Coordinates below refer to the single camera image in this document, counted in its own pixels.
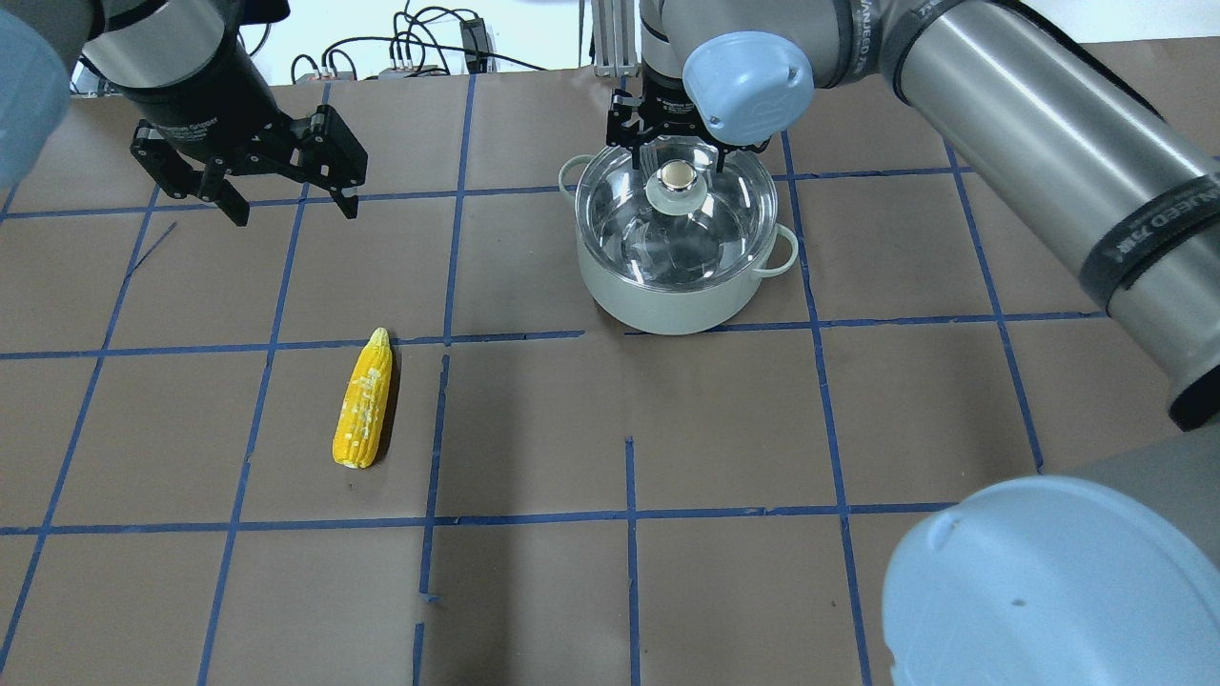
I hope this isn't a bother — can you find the aluminium frame post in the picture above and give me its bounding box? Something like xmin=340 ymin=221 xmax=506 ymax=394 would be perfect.
xmin=589 ymin=1 xmax=641 ymax=78

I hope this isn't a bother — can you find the brown paper table cover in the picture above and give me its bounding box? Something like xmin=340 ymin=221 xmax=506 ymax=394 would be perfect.
xmin=1 ymin=70 xmax=1176 ymax=685

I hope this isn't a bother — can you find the pale green steel pot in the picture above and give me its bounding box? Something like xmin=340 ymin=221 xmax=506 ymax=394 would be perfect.
xmin=558 ymin=135 xmax=799 ymax=334

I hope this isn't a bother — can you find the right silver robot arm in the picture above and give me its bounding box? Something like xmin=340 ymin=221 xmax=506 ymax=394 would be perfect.
xmin=608 ymin=1 xmax=1218 ymax=685

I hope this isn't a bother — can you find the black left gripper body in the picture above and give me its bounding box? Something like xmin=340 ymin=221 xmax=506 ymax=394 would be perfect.
xmin=124 ymin=38 xmax=304 ymax=182

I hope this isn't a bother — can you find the yellow corn cob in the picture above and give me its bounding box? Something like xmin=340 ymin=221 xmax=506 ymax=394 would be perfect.
xmin=332 ymin=327 xmax=394 ymax=469

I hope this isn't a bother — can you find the glass pot lid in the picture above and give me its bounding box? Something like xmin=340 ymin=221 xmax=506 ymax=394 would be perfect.
xmin=566 ymin=135 xmax=780 ymax=293

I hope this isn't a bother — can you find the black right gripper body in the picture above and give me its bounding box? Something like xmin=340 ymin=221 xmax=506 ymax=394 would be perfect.
xmin=606 ymin=74 xmax=771 ymax=153

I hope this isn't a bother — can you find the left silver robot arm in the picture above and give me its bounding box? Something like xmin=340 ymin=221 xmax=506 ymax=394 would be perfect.
xmin=1 ymin=1 xmax=368 ymax=226

